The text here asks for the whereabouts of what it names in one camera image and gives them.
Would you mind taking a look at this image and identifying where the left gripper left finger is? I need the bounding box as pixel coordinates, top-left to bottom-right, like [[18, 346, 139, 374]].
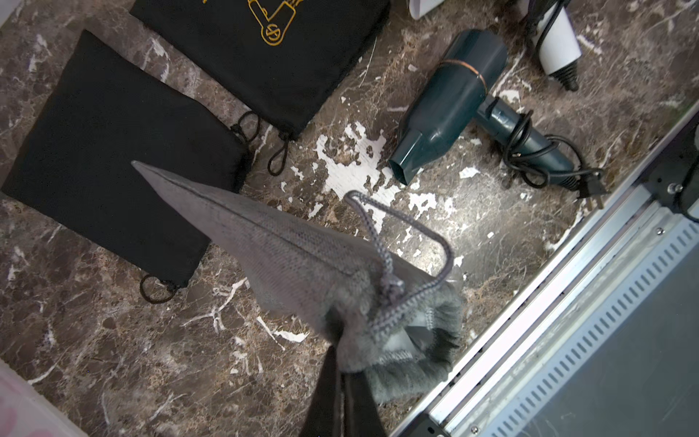
[[300, 346, 342, 437]]

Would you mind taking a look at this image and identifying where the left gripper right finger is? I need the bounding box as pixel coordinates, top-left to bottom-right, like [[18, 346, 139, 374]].
[[342, 373, 387, 437]]

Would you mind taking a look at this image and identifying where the grey hair dryer pouch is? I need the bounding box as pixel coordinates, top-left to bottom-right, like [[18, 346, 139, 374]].
[[134, 162, 463, 403]]

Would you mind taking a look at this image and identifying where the white hair dryer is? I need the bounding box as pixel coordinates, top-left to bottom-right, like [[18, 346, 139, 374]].
[[422, 1, 582, 98]]

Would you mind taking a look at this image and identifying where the plain black pouch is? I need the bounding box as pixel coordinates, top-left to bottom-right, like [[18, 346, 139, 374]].
[[2, 31, 252, 293]]

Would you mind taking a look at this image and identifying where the black pouch gold print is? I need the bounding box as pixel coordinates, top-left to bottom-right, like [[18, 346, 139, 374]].
[[130, 0, 391, 176]]

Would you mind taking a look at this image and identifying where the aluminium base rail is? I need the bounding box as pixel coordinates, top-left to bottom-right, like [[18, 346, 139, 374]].
[[395, 109, 698, 436]]

